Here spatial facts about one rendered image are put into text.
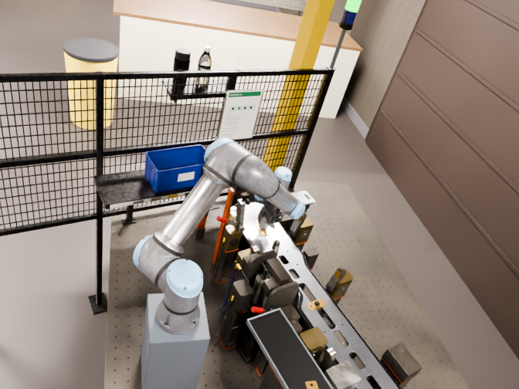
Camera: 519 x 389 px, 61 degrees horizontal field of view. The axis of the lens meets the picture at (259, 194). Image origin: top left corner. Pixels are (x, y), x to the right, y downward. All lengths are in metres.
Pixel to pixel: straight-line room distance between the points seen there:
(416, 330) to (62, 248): 2.31
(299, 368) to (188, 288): 0.44
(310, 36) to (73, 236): 2.11
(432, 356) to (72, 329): 1.98
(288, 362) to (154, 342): 0.44
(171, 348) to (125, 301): 0.61
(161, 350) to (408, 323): 1.37
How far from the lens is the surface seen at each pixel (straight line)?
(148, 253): 1.50
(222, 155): 1.45
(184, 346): 1.59
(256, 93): 2.34
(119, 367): 1.97
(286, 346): 1.55
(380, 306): 2.48
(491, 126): 3.95
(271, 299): 1.68
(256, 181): 1.41
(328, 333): 1.85
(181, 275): 1.43
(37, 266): 3.24
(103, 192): 2.15
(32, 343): 2.90
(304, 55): 2.45
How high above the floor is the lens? 2.41
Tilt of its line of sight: 37 degrees down
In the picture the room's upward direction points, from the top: 16 degrees clockwise
